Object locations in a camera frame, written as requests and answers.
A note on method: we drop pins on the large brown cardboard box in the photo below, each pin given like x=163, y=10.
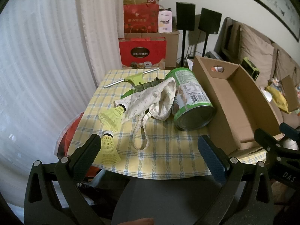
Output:
x=172, y=49

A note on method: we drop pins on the white printed paper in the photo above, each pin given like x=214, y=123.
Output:
x=189, y=64

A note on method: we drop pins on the yellow shuttlecock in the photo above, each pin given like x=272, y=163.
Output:
x=112, y=117
x=109, y=150

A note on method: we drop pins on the large tan cushion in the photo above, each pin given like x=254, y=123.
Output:
x=255, y=51

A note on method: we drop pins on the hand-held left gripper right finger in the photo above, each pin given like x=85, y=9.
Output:
x=211, y=159

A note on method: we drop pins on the black speaker on stand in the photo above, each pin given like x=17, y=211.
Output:
x=185, y=16
x=209, y=21

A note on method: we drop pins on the pink white package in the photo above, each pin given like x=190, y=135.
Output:
x=165, y=21

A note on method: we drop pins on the green black device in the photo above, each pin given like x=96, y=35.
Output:
x=250, y=68

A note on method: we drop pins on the long cardboard box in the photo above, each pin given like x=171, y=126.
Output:
x=234, y=98

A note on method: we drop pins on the yellow checked tablecloth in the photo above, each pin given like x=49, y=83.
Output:
x=164, y=150

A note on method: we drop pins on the green labelled tin can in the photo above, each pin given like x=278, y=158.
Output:
x=192, y=98

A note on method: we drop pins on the yellow plastic bag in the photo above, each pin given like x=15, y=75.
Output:
x=279, y=98

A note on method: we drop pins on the white curtain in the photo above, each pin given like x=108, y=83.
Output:
x=46, y=51

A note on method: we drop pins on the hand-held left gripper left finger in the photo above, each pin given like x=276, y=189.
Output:
x=87, y=154

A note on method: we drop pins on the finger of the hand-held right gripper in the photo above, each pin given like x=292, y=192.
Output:
x=289, y=131
x=264, y=137

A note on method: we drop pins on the floral cloth pouch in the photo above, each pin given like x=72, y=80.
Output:
x=150, y=98

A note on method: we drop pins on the brown sofa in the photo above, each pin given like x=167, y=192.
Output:
x=234, y=42

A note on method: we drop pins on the red plastic bag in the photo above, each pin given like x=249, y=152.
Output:
x=72, y=133

